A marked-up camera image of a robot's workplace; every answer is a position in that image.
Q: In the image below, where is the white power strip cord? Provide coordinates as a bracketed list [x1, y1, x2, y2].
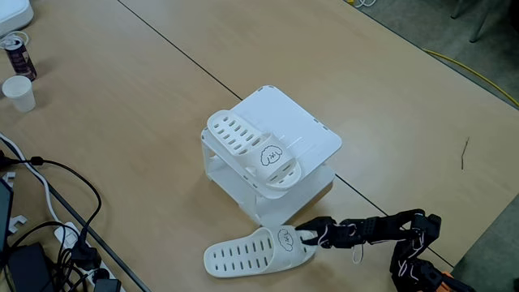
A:
[0, 133, 62, 225]

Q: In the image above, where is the yellow cable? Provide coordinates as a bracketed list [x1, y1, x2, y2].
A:
[421, 48, 519, 109]

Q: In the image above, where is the dark laptop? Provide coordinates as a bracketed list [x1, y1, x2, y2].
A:
[0, 177, 15, 255]

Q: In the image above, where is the white plastic shoe rack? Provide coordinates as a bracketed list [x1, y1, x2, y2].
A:
[200, 84, 343, 230]

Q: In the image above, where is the white power strip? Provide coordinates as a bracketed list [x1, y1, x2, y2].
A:
[53, 221, 127, 292]

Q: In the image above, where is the black power brick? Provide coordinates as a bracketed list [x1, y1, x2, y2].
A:
[6, 242, 55, 292]

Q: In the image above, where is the thin white coiled cable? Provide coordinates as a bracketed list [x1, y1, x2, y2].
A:
[0, 30, 31, 50]

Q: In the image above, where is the white slipper with dog print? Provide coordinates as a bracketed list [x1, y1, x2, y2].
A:
[206, 109, 303, 191]
[203, 225, 320, 279]

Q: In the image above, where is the black power plug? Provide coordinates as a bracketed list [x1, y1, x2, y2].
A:
[71, 242, 103, 272]

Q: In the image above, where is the white paper cup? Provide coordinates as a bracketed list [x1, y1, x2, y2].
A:
[1, 75, 37, 114]

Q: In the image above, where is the black plug adapter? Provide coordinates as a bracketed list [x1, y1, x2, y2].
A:
[92, 277, 123, 292]

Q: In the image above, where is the grey chair leg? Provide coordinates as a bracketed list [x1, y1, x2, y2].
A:
[469, 0, 496, 44]
[450, 0, 468, 19]

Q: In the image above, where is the black cable with ferrite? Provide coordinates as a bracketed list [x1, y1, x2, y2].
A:
[0, 149, 103, 248]

